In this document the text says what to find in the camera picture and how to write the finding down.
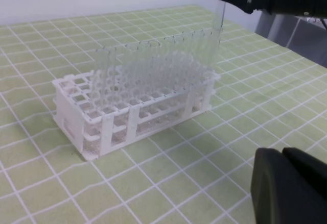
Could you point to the clear glass test tube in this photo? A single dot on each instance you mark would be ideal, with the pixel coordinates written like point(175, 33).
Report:
point(215, 32)

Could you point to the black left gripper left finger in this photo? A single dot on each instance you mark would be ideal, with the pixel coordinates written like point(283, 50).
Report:
point(280, 194)

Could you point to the clear test tube far right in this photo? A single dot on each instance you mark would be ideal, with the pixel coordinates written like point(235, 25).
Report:
point(100, 76)

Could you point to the white plastic test tube rack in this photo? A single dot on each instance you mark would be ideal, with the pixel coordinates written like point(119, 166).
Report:
point(95, 132)

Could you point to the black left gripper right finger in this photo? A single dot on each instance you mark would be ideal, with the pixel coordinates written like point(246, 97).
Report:
point(310, 168)

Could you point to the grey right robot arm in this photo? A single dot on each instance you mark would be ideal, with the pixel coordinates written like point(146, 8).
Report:
point(297, 24)

